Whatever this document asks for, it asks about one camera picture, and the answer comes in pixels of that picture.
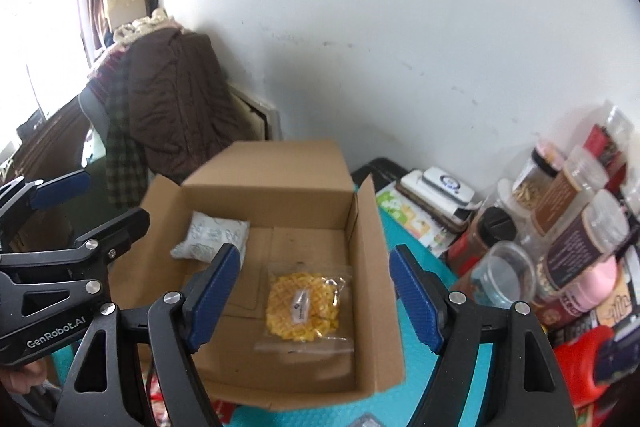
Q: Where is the black lid brown jar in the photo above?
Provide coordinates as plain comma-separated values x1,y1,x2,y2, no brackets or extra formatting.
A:
447,207,518,278

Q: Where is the brown cardboard box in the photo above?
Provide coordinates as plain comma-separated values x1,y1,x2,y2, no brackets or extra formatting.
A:
107,139,406,413

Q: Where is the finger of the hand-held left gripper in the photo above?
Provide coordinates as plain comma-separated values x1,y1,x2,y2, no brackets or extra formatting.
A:
0,208,151,338
0,171,92,238

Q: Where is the green plaid cloth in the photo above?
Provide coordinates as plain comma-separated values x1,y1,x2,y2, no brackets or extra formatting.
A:
102,72,148,210

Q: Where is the white framed wall panel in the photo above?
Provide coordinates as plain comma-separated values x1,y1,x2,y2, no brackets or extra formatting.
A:
227,84,283,142

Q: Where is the red printed wrapper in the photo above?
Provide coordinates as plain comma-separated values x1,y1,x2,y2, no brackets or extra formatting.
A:
142,357,236,427

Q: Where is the white patterned snack packet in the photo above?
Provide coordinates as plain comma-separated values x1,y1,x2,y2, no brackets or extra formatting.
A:
170,211,251,265

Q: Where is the red printed tin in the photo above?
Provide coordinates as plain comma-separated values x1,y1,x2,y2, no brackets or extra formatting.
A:
532,292,601,333

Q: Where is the yellow black packet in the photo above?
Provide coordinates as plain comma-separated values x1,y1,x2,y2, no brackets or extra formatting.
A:
595,277,640,333

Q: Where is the dark notebook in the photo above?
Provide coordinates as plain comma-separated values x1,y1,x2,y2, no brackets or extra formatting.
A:
395,187,473,233

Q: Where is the dark wooden cabinet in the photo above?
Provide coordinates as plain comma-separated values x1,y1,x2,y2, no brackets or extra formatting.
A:
0,107,108,188

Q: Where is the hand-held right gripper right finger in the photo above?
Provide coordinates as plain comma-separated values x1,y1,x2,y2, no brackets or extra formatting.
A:
389,244,576,427

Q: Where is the red striped cloth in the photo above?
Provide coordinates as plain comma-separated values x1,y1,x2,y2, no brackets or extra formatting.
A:
87,42,133,102

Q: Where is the pink bottle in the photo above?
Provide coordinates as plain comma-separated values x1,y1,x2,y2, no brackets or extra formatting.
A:
560,254,621,313

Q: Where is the black device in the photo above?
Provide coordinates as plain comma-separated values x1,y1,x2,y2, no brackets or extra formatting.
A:
17,109,48,140

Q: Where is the clear yellow waffle packet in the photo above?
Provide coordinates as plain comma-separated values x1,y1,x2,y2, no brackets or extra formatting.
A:
253,262,355,353

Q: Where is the brown label clear jar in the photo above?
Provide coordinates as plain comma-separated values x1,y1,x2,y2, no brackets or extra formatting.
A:
530,146,608,238

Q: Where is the red plastic jug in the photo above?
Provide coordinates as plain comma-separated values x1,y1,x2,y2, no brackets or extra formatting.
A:
552,327,640,408

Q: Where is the brown curtain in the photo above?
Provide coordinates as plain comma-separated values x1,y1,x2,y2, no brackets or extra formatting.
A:
75,0,108,68

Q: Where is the person's left hand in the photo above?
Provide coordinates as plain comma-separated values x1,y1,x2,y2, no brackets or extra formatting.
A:
0,363,48,395

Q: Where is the black pouch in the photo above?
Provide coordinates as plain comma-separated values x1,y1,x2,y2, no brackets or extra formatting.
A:
351,157,418,188

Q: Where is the tall red label jar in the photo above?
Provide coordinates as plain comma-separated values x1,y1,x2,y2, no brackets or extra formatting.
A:
582,104,636,172

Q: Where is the brown quilted jacket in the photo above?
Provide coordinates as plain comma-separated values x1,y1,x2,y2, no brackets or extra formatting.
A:
120,27,251,185

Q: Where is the teal table mat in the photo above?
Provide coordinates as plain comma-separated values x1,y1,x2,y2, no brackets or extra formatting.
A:
47,169,463,427

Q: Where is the clear jar of nuts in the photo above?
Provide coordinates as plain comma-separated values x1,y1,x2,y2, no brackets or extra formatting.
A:
510,144,566,212

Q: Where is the white power bank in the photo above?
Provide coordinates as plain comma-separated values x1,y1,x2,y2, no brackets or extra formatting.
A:
422,168,476,208

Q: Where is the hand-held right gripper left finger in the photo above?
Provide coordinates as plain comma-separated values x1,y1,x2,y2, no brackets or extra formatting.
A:
55,243,242,427

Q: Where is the cream knitted cloth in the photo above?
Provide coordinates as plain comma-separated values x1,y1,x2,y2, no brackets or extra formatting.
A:
112,7,178,45

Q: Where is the dark purple label jar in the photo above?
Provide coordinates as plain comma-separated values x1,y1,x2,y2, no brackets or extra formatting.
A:
537,189,628,298

